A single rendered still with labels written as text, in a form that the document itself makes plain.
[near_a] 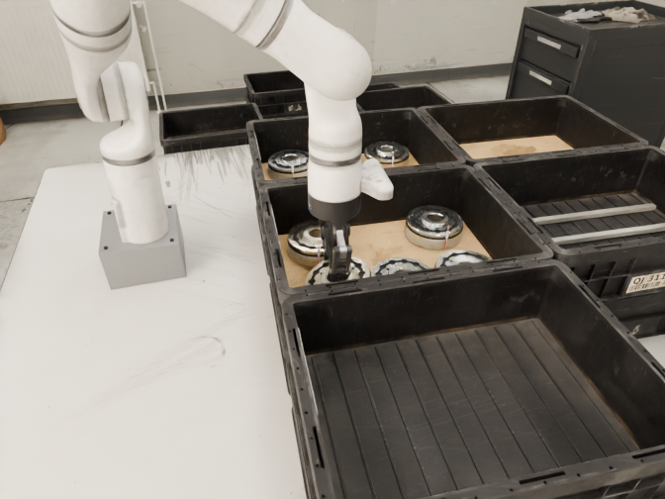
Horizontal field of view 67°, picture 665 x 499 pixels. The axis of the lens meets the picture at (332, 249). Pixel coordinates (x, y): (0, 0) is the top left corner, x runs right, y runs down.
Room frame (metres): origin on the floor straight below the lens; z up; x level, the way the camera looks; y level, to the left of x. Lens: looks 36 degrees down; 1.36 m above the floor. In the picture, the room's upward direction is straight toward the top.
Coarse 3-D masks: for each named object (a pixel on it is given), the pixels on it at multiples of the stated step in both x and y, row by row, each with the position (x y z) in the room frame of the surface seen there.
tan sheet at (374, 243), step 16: (384, 224) 0.80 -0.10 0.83; (400, 224) 0.80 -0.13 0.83; (464, 224) 0.80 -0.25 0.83; (352, 240) 0.75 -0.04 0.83; (368, 240) 0.75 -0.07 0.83; (384, 240) 0.75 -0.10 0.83; (400, 240) 0.75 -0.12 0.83; (464, 240) 0.75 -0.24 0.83; (288, 256) 0.70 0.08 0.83; (368, 256) 0.70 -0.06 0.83; (384, 256) 0.70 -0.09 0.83; (400, 256) 0.70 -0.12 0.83; (416, 256) 0.70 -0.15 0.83; (432, 256) 0.70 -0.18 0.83; (288, 272) 0.65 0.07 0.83; (304, 272) 0.65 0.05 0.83
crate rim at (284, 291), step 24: (432, 168) 0.84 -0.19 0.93; (456, 168) 0.84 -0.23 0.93; (264, 192) 0.75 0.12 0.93; (264, 216) 0.67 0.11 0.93; (456, 264) 0.55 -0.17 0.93; (480, 264) 0.55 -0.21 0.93; (504, 264) 0.55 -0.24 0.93; (288, 288) 0.50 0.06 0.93; (312, 288) 0.50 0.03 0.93; (336, 288) 0.50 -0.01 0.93
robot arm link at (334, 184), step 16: (368, 160) 0.66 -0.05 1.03; (320, 176) 0.58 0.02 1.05; (336, 176) 0.58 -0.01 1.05; (352, 176) 0.58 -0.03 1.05; (368, 176) 0.61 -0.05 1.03; (384, 176) 0.61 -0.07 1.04; (320, 192) 0.58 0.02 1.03; (336, 192) 0.58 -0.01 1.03; (352, 192) 0.58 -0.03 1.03; (368, 192) 0.59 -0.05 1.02; (384, 192) 0.58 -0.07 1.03
